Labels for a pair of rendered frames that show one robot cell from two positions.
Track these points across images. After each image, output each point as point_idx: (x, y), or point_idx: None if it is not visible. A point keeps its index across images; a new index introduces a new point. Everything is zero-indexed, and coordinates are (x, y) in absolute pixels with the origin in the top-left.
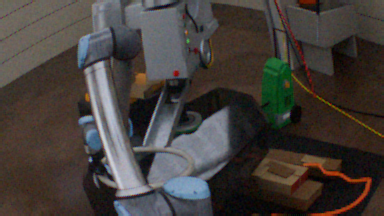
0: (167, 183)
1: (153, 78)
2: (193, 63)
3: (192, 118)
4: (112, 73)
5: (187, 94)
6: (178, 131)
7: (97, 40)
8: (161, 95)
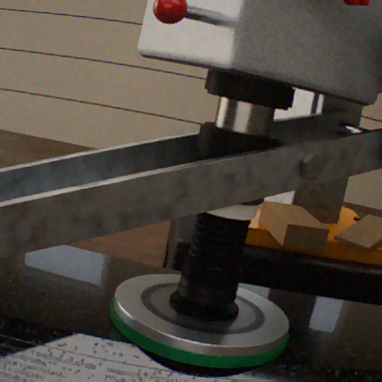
0: None
1: (146, 47)
2: (334, 62)
3: (239, 325)
4: None
5: (253, 199)
6: (123, 322)
7: None
8: (150, 140)
